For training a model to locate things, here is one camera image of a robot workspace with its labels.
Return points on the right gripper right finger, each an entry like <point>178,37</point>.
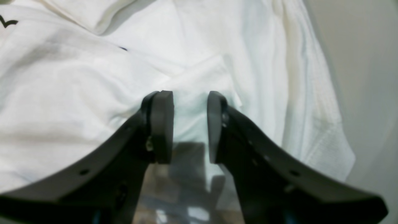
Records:
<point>272,186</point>

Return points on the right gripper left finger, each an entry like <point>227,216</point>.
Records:
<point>104,186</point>

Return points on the white printed t-shirt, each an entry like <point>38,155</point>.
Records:
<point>72,72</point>

